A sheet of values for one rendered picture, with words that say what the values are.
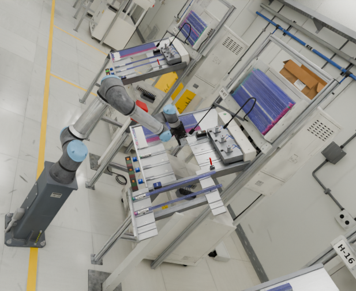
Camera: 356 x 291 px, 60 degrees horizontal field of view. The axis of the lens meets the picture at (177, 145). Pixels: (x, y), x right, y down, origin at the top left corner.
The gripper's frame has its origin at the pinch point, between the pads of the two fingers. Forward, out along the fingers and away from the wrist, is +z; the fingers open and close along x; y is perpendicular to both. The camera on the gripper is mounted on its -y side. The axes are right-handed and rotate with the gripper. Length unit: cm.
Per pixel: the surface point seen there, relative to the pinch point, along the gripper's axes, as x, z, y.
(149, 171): -14.9, -3.4, -25.9
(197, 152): -9.0, 3.6, 9.8
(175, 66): 113, 4, 28
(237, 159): -28.1, 4.7, 31.5
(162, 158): -6.4, -1.1, -14.4
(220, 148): -17.6, 0.4, 24.5
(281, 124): -34, -16, 61
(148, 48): 166, 0, 12
